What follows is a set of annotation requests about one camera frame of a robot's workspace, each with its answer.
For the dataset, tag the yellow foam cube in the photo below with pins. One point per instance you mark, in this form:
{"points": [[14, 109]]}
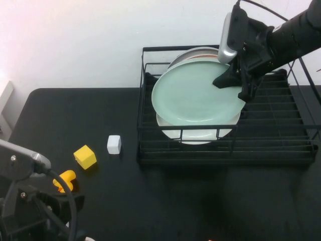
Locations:
{"points": [[85, 157]]}

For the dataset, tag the white foam cube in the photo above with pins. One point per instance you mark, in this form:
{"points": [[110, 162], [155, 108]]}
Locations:
{"points": [[114, 144]]}

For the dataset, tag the striped rim plate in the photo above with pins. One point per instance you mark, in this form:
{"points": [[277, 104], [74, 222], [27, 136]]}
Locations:
{"points": [[203, 52]]}

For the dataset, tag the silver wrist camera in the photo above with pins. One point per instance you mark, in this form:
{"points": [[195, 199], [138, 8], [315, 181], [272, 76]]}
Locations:
{"points": [[17, 158], [225, 45]]}

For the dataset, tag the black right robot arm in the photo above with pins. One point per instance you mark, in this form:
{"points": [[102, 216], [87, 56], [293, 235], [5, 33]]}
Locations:
{"points": [[296, 32]]}

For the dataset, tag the black table mat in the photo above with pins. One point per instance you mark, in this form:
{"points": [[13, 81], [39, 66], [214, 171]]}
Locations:
{"points": [[175, 200]]}

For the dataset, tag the white plate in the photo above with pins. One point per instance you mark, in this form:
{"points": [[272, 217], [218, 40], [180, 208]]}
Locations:
{"points": [[198, 135]]}

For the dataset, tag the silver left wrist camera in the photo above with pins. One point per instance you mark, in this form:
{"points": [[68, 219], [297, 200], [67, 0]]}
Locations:
{"points": [[17, 158]]}

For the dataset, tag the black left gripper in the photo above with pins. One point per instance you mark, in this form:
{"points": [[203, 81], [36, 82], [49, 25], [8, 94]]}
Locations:
{"points": [[30, 208]]}

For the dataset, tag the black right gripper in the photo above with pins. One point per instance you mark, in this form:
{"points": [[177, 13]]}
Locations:
{"points": [[253, 47]]}

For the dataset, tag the grey plate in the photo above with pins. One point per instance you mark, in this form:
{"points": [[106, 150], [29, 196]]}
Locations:
{"points": [[176, 61]]}

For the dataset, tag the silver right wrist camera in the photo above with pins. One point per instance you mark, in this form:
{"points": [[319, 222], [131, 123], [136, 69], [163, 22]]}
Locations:
{"points": [[225, 45]]}

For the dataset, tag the pale green plate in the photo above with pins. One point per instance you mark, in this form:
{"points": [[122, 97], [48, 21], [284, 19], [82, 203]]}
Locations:
{"points": [[190, 95]]}

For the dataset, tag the yellow rubber duck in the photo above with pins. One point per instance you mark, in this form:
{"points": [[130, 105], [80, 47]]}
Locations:
{"points": [[69, 177]]}

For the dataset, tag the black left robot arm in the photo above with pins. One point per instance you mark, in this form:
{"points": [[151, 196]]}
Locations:
{"points": [[25, 233]]}

